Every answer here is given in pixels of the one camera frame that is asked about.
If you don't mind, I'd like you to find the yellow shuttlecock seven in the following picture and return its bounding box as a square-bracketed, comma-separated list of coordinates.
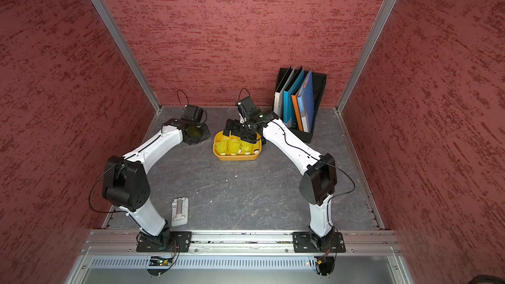
[228, 138, 241, 156]

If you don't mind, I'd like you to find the yellow shuttlecock two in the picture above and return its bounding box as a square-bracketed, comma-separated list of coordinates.
[214, 136, 230, 156]

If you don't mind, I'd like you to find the yellow plastic storage box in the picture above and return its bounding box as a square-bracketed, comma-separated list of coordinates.
[213, 131, 262, 161]

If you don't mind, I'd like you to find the yellow shuttlecock one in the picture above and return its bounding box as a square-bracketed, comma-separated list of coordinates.
[241, 141, 254, 155]

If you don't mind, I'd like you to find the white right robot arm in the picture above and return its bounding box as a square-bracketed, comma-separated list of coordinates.
[223, 114, 356, 248]

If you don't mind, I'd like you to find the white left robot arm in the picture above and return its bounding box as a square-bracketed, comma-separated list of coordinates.
[100, 118, 210, 249]

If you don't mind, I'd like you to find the white book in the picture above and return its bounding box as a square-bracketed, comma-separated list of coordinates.
[273, 67, 295, 119]

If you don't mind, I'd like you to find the orange spine book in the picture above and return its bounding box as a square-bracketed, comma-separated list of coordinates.
[291, 94, 303, 131]

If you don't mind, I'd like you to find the black file holder rack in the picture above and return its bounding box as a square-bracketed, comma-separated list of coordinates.
[275, 69, 327, 143]

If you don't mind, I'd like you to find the blue folder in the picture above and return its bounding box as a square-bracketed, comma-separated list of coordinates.
[297, 70, 314, 133]

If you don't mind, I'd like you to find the teal book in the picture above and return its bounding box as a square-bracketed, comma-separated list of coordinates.
[282, 67, 305, 128]

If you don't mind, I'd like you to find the grey white stapler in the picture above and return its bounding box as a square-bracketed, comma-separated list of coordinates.
[171, 197, 189, 227]

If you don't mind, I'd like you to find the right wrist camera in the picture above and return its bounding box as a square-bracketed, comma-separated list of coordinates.
[236, 96, 261, 121]

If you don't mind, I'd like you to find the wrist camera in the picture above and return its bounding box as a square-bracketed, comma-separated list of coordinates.
[236, 96, 261, 121]
[181, 105, 207, 124]

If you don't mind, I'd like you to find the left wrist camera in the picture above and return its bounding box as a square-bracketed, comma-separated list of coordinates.
[181, 105, 207, 124]

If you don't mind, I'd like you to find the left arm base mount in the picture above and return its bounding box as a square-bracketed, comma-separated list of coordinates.
[136, 231, 193, 253]

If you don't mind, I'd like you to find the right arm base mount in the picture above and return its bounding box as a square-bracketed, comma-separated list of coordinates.
[292, 230, 346, 253]

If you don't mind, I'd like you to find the left aluminium corner post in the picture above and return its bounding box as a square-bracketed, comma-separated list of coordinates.
[72, 0, 163, 114]

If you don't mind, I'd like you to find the aluminium corner post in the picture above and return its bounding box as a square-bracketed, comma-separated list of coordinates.
[72, 0, 163, 114]
[336, 0, 414, 112]

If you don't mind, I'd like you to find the right aluminium corner post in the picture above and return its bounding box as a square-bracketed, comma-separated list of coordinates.
[336, 0, 414, 112]

